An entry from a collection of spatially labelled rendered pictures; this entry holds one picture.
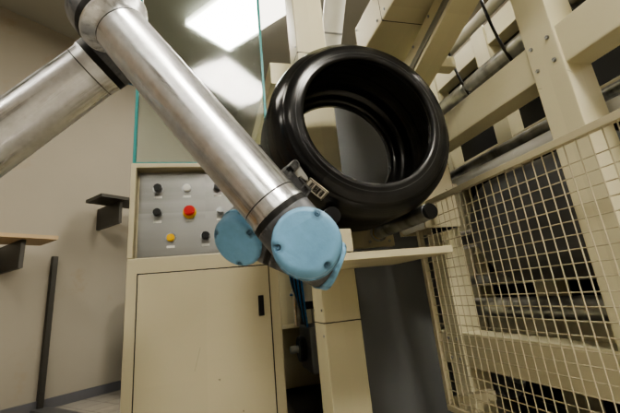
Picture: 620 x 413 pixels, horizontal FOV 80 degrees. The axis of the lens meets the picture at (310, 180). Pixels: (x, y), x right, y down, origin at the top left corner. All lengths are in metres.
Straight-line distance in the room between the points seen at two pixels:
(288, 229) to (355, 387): 0.93
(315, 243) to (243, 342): 1.05
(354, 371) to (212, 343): 0.51
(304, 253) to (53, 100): 0.58
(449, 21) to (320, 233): 1.07
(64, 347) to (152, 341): 2.81
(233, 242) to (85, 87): 0.43
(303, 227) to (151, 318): 1.08
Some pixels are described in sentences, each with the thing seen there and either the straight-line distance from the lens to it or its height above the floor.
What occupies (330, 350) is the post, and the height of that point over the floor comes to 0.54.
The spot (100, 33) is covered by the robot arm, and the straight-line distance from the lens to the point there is 0.71.
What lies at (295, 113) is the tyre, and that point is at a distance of 1.00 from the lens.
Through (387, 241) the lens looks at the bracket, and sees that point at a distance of 1.36.
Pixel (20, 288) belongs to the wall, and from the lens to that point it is 4.14.
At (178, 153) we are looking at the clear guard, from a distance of 1.63.
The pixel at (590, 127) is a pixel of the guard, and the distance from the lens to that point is 0.96.
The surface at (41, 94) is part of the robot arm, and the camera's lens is 0.86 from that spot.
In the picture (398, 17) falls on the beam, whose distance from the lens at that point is 1.50.
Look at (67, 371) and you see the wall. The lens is 4.31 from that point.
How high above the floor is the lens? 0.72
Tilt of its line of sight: 17 degrees up
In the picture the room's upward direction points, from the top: 6 degrees counter-clockwise
